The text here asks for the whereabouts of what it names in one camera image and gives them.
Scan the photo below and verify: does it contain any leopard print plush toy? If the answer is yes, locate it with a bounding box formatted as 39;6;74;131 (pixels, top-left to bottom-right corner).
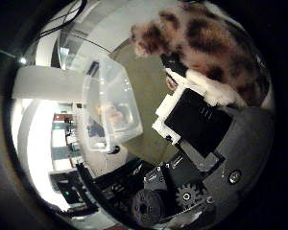
130;1;273;108

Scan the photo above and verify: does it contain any black hanging cable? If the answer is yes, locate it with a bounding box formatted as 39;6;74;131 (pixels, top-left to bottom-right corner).
37;0;88;40

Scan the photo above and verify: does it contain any black device with green light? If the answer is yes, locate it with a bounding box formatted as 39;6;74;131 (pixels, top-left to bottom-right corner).
49;170;100;216

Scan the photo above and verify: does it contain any clear plastic storage container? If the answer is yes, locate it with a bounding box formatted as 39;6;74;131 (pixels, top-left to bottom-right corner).
81;55;145;153

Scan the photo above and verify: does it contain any white structural beam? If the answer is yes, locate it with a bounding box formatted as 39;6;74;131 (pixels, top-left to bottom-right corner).
12;64;87;103

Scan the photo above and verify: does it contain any olive green table cloth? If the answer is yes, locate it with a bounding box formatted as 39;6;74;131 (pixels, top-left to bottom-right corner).
109;42;180;165

